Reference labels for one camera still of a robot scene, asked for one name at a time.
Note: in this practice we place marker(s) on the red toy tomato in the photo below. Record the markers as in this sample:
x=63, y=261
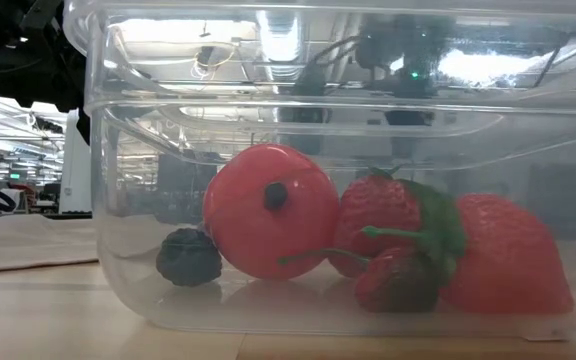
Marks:
x=268, y=235

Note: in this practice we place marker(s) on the medium red toy strawberry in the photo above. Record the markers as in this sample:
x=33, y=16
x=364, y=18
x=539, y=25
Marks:
x=378, y=215

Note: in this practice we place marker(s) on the toy blackberry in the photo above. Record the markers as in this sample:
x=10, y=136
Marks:
x=188, y=257

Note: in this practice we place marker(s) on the dark red toy cherry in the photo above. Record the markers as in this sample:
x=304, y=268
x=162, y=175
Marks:
x=398, y=285

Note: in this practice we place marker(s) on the large red toy strawberry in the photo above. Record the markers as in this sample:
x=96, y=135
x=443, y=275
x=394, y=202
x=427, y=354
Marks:
x=513, y=260

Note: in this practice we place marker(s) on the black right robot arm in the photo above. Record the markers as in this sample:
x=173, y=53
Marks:
x=418, y=45

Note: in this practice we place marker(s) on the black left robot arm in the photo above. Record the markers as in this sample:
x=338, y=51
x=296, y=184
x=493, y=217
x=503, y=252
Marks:
x=18, y=55

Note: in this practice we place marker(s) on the clear plastic tupperware container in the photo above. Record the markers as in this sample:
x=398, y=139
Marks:
x=518, y=125

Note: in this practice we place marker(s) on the white room pillar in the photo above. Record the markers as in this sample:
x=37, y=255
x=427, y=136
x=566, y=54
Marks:
x=75, y=165

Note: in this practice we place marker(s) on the green exit sign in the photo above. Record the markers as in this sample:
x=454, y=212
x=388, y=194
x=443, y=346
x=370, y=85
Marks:
x=15, y=176

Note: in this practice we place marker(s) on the beige cloth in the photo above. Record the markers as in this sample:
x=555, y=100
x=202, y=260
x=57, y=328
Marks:
x=18, y=240

